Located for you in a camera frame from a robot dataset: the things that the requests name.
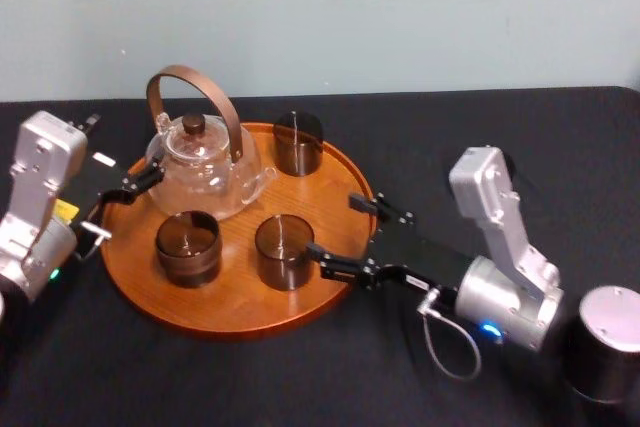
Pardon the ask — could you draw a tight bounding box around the smoked glass cup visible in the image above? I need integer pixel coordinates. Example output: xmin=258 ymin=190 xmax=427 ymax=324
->
xmin=154 ymin=210 xmax=223 ymax=290
xmin=273 ymin=110 xmax=325 ymax=178
xmin=254 ymin=214 xmax=315 ymax=292

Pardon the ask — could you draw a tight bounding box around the round wooden tray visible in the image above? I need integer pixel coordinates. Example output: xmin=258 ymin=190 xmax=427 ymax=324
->
xmin=99 ymin=121 xmax=375 ymax=343

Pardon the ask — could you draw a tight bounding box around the thin right gripper cable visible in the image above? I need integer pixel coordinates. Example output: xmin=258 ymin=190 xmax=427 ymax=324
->
xmin=417 ymin=285 xmax=484 ymax=381

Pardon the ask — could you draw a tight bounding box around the thin left gripper cable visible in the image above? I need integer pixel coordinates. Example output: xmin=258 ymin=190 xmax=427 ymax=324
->
xmin=73 ymin=219 xmax=113 ymax=262

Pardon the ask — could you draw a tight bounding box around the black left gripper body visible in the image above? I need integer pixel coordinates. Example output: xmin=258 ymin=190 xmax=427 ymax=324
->
xmin=53 ymin=145 xmax=127 ymax=249

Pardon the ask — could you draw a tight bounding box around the thin gripper cable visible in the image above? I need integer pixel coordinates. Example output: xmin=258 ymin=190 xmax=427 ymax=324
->
xmin=417 ymin=285 xmax=484 ymax=381
xmin=73 ymin=219 xmax=113 ymax=262

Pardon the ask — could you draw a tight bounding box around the black tablecloth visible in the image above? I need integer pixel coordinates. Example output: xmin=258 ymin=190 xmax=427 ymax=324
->
xmin=0 ymin=85 xmax=640 ymax=427

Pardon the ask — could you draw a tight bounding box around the glass teapot with brown handle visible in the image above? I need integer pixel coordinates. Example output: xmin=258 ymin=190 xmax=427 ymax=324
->
xmin=144 ymin=64 xmax=278 ymax=222

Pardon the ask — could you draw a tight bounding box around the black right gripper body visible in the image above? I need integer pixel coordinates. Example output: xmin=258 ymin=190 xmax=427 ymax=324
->
xmin=371 ymin=219 xmax=476 ymax=297

